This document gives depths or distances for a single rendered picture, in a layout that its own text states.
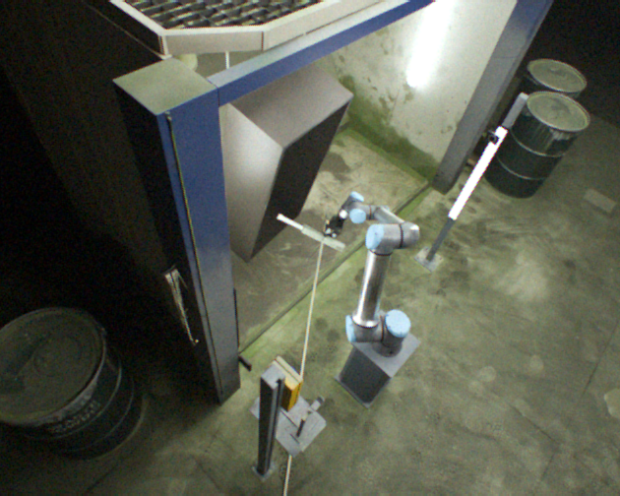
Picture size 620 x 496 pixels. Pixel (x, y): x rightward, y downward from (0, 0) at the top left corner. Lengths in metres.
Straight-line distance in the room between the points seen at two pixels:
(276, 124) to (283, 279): 1.63
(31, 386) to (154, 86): 1.64
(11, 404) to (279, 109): 1.82
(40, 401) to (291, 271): 1.94
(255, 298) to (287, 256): 0.48
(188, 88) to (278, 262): 2.49
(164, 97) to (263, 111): 1.05
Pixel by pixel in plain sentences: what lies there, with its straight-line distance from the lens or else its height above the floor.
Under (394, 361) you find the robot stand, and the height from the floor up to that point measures 0.64.
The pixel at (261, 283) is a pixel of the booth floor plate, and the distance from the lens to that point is 3.35.
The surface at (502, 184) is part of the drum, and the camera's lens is 4.69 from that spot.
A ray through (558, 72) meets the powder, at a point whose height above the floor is 0.86.
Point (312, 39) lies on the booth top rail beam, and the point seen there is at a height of 2.29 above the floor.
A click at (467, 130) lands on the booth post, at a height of 0.76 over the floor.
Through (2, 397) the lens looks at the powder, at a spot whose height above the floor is 0.86.
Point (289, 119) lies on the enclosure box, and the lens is 2.10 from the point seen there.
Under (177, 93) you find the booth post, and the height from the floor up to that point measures 2.29.
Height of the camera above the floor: 2.90
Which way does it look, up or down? 53 degrees down
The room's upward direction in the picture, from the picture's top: 10 degrees clockwise
